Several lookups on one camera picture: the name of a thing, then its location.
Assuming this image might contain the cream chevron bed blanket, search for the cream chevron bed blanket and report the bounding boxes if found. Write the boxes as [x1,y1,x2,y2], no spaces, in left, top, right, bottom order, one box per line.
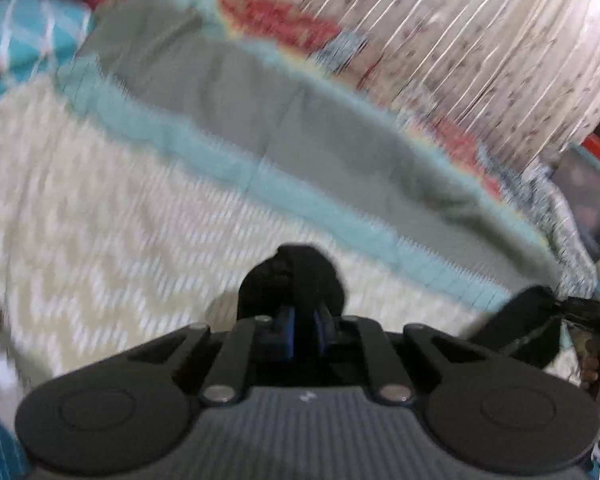
[0,0,566,391]

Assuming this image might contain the red floral quilt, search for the red floral quilt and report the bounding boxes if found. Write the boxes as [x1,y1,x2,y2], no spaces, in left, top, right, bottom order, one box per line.
[80,0,504,202]

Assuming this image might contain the floral white curtain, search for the floral white curtain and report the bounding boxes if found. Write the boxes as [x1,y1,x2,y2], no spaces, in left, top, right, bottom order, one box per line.
[292,0,600,166]

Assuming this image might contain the black pants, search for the black pants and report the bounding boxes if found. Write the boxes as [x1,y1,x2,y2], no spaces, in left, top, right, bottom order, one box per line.
[237,244,600,368]

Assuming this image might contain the teal patterned pillow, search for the teal patterned pillow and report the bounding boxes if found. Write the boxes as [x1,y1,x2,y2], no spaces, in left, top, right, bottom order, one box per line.
[0,0,93,96]

